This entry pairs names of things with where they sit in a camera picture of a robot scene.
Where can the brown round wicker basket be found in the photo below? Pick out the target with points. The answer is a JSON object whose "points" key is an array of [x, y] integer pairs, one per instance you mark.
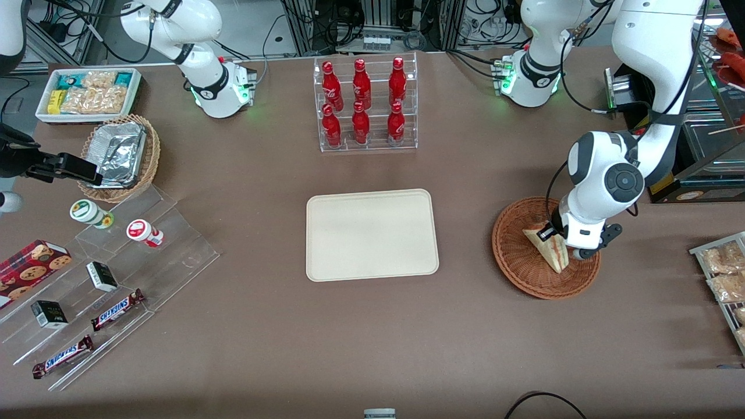
{"points": [[518, 262]]}

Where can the teal snack pack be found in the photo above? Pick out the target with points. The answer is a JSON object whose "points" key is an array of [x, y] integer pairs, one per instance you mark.
{"points": [[70, 81], [123, 79]]}

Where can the small black box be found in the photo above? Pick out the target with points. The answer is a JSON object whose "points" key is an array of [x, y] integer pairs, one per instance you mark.
{"points": [[49, 314], [102, 276]]}

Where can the large rice cracker bag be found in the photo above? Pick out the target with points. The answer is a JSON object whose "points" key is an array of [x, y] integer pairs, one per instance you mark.
{"points": [[96, 100]]}

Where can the green cap yogurt bottle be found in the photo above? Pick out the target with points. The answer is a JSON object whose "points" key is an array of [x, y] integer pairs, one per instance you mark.
{"points": [[86, 211]]}

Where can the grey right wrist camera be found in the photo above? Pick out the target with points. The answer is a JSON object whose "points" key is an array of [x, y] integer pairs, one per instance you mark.
{"points": [[9, 202]]}

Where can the clear acrylic bottle rack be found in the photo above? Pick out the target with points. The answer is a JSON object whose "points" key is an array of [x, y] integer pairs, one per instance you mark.
{"points": [[375, 145]]}

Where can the red sausage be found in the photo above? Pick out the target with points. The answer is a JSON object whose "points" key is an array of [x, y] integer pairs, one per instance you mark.
{"points": [[732, 37], [735, 61]]}

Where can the snickers chocolate bar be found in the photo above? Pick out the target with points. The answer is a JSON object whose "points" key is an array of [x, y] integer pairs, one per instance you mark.
{"points": [[63, 357], [116, 310]]}

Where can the triangle sandwich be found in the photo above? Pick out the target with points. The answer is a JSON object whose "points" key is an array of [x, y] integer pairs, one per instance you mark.
{"points": [[550, 253]]}

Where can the steel pan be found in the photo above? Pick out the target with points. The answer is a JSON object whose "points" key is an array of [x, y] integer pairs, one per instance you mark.
{"points": [[710, 137], [707, 87]]}

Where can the red cap yogurt bottle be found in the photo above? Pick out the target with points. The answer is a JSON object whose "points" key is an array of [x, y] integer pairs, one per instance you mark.
{"points": [[139, 230]]}

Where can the red cola bottle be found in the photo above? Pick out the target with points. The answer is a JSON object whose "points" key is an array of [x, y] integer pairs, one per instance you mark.
{"points": [[361, 127], [332, 129], [396, 127], [361, 86], [332, 87], [397, 84]]}

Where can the black hot food warmer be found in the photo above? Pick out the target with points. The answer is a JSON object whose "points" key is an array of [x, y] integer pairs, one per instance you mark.
{"points": [[716, 181]]}

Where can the small rice cracker bag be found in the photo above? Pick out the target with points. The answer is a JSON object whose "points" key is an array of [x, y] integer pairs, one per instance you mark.
{"points": [[100, 79]]}

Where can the beige plastic tray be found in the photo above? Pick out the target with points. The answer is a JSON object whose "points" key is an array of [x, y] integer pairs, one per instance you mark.
{"points": [[372, 235]]}

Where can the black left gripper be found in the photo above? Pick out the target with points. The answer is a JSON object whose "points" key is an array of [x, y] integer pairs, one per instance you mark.
{"points": [[556, 224]]}

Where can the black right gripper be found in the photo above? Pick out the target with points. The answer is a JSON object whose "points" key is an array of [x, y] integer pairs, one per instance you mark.
{"points": [[16, 156]]}

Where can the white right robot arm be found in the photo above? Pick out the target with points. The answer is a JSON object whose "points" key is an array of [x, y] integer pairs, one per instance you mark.
{"points": [[204, 23]]}

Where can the yellow snack pack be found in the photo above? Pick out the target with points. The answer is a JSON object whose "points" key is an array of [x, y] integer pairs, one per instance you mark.
{"points": [[55, 102]]}

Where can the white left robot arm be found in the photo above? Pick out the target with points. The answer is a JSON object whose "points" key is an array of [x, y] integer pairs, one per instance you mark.
{"points": [[593, 169]]}

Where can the light tan wicker basket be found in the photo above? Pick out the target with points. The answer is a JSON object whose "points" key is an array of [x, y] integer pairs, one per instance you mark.
{"points": [[152, 157]]}

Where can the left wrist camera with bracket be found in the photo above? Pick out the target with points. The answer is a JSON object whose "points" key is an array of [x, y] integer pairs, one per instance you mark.
{"points": [[608, 233]]}

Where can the aluminium foil container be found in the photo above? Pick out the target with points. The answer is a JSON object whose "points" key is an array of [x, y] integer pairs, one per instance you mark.
{"points": [[119, 151]]}

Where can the clear acrylic stepped display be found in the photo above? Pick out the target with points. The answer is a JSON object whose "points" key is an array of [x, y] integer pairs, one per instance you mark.
{"points": [[180, 250]]}

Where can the white power strip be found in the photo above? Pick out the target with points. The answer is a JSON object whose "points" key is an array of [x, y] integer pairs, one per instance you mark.
{"points": [[375, 42]]}

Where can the white rectangular snack bin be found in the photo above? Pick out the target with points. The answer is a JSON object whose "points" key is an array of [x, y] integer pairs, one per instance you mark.
{"points": [[135, 96]]}

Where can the grey device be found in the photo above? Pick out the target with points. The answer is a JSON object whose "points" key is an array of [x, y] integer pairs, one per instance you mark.
{"points": [[379, 414]]}

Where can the clear bag of crackers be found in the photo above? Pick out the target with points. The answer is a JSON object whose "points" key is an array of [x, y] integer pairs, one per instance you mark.
{"points": [[724, 259], [741, 337], [730, 288], [740, 316]]}

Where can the red cookie box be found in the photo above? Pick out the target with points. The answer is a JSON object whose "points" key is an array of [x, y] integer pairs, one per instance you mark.
{"points": [[29, 267]]}

